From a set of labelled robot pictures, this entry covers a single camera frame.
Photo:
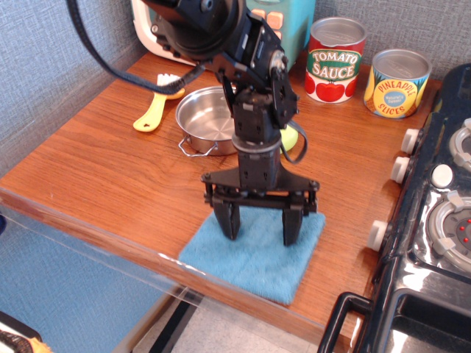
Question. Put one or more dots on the black toy stove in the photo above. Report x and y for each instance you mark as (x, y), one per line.
(421, 286)

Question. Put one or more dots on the pineapple slices can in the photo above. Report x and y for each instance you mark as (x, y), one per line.
(397, 81)

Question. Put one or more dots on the green toy pear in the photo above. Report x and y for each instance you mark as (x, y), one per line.
(289, 137)

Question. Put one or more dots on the teal toy microwave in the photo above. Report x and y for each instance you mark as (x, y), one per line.
(290, 20)

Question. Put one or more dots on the yellow dish brush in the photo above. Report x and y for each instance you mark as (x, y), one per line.
(151, 119)

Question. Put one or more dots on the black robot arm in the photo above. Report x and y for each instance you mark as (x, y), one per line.
(247, 58)

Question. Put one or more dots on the small steel pan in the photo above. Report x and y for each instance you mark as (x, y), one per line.
(205, 120)

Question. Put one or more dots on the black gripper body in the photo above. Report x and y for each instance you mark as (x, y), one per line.
(260, 180)

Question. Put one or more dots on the tomato sauce can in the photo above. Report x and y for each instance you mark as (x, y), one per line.
(335, 52)

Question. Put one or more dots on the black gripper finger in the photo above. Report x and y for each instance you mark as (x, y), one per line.
(228, 217)
(292, 222)

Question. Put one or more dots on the blue cloth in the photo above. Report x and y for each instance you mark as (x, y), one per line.
(256, 261)

